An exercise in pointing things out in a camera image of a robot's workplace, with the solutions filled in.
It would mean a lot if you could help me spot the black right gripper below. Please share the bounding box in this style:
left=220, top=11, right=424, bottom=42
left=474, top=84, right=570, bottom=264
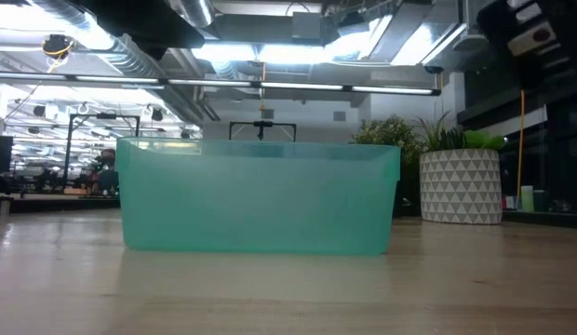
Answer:
left=476, top=0, right=577, bottom=89

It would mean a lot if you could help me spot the translucent green plastic basket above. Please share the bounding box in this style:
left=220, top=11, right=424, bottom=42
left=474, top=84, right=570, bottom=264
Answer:
left=114, top=136, right=402, bottom=257

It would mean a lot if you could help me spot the bushy small-leaved potted plant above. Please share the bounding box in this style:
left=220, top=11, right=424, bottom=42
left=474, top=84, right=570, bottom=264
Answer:
left=351, top=114, right=424, bottom=219

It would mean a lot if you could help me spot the succulent in triangle-patterned pot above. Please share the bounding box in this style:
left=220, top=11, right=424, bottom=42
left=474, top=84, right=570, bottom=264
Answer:
left=414, top=111, right=508, bottom=226

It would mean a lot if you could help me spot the light green cup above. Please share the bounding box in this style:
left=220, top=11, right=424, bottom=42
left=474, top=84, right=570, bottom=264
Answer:
left=520, top=184, right=535, bottom=213

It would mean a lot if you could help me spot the dark cup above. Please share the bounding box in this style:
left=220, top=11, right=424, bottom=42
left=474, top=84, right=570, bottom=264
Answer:
left=532, top=188, right=550, bottom=213

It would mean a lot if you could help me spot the grey ceiling box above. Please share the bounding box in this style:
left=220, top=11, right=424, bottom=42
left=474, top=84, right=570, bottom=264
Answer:
left=291, top=11, right=323, bottom=41

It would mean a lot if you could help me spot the long led light bar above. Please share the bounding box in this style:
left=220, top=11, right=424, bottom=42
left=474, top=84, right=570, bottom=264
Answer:
left=0, top=71, right=442, bottom=97

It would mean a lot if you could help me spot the person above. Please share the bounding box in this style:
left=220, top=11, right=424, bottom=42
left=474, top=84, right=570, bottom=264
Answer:
left=91, top=147, right=120, bottom=196

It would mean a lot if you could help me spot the black computer monitor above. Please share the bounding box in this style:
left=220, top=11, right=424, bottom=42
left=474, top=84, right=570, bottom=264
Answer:
left=0, top=135, right=15, bottom=174

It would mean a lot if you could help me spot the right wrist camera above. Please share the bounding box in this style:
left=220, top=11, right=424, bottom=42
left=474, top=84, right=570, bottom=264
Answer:
left=505, top=20, right=558, bottom=58

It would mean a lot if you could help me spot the yellow power cable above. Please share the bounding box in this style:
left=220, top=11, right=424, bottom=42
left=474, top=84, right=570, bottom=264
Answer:
left=516, top=88, right=526, bottom=199

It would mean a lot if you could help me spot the black camera gantry frame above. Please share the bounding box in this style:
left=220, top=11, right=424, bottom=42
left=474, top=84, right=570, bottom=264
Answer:
left=228, top=119, right=298, bottom=142

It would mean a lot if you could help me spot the silver ribbed ventilation duct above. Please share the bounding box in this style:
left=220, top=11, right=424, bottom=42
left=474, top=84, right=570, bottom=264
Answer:
left=30, top=0, right=206, bottom=127

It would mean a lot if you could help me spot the black rig frame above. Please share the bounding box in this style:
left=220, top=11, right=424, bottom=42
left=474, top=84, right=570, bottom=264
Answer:
left=60, top=113, right=141, bottom=192

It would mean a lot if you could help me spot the yellow cable coil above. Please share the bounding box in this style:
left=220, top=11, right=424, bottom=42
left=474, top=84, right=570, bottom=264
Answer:
left=40, top=33, right=76, bottom=60

